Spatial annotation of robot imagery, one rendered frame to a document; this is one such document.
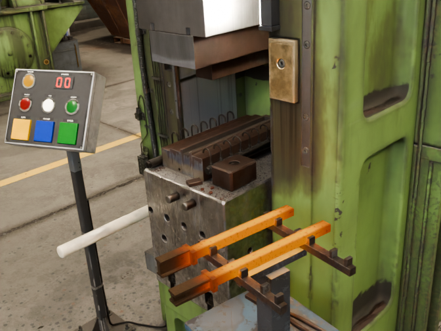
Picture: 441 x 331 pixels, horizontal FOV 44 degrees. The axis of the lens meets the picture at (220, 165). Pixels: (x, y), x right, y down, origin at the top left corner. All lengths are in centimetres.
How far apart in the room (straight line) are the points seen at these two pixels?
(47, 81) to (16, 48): 436
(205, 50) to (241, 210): 48
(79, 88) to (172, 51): 47
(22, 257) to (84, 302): 62
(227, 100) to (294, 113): 58
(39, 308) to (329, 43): 197
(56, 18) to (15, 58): 77
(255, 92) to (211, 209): 64
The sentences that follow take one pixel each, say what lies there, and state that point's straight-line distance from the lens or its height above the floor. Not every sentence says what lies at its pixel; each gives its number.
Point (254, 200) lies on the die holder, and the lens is 167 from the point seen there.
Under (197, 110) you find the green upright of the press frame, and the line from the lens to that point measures 198.
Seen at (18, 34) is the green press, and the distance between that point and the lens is 644.
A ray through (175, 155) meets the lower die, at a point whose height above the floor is 97.
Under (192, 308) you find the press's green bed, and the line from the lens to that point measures 195.
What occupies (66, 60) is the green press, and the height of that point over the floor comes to 23.
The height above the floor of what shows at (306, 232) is 94.
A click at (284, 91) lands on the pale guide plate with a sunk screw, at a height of 121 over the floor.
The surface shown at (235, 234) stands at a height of 94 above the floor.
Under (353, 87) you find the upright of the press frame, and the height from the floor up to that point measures 124.
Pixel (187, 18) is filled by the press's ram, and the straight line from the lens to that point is 157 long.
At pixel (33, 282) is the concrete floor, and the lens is 305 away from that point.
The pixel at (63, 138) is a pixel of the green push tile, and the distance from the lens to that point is 198.
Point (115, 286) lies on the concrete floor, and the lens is 287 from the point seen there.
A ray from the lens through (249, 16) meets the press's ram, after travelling 164.
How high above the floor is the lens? 164
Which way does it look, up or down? 24 degrees down
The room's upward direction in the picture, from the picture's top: 3 degrees counter-clockwise
